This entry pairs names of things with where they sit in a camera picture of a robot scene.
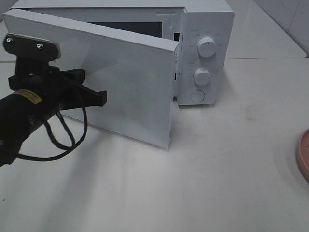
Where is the white round knob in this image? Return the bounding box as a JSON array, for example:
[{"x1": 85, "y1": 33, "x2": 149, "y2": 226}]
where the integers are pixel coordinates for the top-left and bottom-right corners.
[
  {"x1": 194, "y1": 68, "x2": 211, "y2": 86},
  {"x1": 197, "y1": 35, "x2": 217, "y2": 58}
]

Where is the pink round plate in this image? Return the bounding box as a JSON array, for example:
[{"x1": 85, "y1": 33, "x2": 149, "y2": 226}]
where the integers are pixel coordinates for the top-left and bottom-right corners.
[{"x1": 296, "y1": 129, "x2": 309, "y2": 183}]

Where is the white microwave door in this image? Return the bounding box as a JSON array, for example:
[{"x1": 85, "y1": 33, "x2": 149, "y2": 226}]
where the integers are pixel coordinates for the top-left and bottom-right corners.
[{"x1": 3, "y1": 8, "x2": 179, "y2": 148}]

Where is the white microwave oven body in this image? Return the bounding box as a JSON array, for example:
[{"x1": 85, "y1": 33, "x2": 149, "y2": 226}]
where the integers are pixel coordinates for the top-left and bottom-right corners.
[{"x1": 3, "y1": 0, "x2": 235, "y2": 105}]

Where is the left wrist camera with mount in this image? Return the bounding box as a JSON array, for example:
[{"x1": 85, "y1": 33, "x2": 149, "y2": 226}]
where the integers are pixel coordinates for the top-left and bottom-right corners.
[{"x1": 3, "y1": 33, "x2": 60, "y2": 82}]

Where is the black left camera cable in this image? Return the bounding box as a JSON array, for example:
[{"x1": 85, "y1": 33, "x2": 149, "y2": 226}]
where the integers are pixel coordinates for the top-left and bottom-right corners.
[{"x1": 18, "y1": 84, "x2": 88, "y2": 161}]

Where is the white round door button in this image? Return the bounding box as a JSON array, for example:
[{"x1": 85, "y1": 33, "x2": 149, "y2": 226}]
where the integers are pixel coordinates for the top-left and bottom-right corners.
[{"x1": 190, "y1": 90, "x2": 205, "y2": 102}]

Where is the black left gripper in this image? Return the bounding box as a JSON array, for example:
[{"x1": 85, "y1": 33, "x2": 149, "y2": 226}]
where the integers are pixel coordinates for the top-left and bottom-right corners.
[{"x1": 7, "y1": 69, "x2": 107, "y2": 116}]

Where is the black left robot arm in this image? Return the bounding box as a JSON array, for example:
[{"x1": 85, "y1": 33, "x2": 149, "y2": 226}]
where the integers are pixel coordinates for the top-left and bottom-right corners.
[{"x1": 0, "y1": 67, "x2": 108, "y2": 165}]

